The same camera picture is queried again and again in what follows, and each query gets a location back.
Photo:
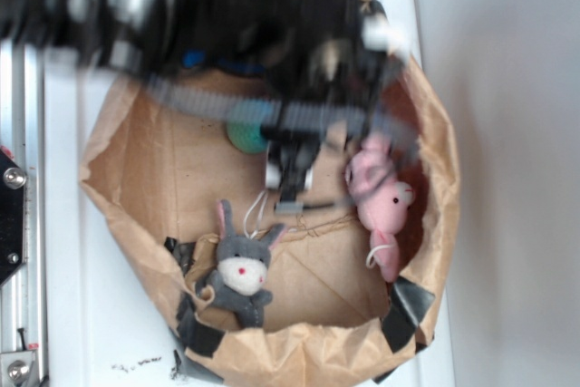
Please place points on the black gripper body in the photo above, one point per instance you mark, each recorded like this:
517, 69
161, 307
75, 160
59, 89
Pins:
341, 82

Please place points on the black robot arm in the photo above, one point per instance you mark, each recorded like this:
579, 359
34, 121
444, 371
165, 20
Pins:
289, 68

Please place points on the blue plastic bottle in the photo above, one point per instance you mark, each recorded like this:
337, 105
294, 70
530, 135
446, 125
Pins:
197, 58

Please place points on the green dimpled ball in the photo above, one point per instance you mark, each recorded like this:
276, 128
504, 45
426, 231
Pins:
246, 137

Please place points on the pink plush pig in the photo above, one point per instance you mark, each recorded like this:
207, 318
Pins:
382, 202

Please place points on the grey plush donkey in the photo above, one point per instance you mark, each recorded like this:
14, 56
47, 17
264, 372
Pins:
237, 282

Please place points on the brown paper bag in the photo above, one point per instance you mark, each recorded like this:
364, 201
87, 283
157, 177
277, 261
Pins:
157, 176

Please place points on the aluminium frame rail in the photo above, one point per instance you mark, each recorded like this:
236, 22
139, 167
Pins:
24, 355

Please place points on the black metal bracket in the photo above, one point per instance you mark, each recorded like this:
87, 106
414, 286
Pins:
13, 181

